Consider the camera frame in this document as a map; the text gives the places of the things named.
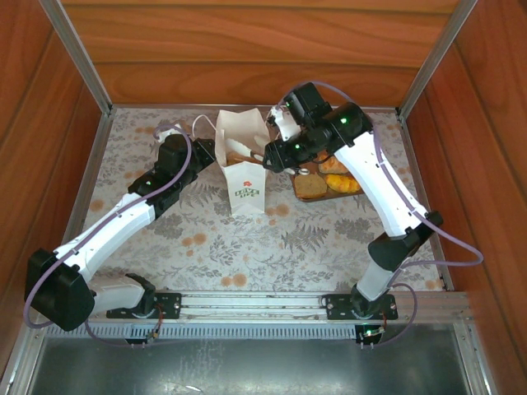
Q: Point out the striped golden fake bread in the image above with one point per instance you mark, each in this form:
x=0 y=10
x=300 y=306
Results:
x=331 y=164

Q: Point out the white paper bag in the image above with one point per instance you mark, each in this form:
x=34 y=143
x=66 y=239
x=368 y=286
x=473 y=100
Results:
x=247 y=197

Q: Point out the speckled brown fake bread slice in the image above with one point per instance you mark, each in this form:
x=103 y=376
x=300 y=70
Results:
x=311 y=185

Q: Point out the yellow twisted fake bread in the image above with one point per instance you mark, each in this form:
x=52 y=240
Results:
x=339 y=183

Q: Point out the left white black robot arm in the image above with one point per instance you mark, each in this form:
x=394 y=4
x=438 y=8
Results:
x=111 y=230

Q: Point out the brown rectangular tray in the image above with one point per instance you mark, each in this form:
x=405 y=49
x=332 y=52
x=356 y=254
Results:
x=329 y=195

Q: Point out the floral tablecloth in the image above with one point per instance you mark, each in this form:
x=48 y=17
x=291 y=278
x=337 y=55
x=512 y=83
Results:
x=255 y=247

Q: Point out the left small circuit board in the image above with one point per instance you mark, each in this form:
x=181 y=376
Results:
x=152 y=336

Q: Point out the small circuit board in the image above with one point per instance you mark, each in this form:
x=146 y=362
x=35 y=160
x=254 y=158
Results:
x=152 y=336
x=370 y=332

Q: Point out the right small circuit board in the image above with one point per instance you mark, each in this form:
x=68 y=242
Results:
x=370 y=332

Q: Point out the grey metal sheet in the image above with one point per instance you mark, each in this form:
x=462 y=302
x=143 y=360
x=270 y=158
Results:
x=247 y=366

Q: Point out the left aluminium side rail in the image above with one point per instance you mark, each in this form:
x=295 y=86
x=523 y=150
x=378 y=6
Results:
x=83 y=193

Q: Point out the aluminium side rail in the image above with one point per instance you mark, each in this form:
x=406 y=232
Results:
x=416 y=164
x=83 y=193

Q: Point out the right aluminium side rail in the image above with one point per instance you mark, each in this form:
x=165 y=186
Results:
x=416 y=164

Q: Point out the aluminium front rail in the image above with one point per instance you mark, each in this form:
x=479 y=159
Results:
x=251 y=302

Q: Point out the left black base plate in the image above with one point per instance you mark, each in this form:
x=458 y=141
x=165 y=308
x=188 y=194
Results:
x=169 y=304

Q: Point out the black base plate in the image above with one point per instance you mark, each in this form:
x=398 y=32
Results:
x=169 y=304
x=337 y=306

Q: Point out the right aluminium frame post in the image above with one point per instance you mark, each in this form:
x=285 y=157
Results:
x=438 y=51

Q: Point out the aluminium frame post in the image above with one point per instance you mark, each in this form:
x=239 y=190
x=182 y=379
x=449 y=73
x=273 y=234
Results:
x=76 y=51
x=438 y=51

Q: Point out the left aluminium frame post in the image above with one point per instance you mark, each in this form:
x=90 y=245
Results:
x=76 y=51

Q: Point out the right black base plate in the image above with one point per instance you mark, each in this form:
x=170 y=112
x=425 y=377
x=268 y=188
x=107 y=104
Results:
x=337 y=306

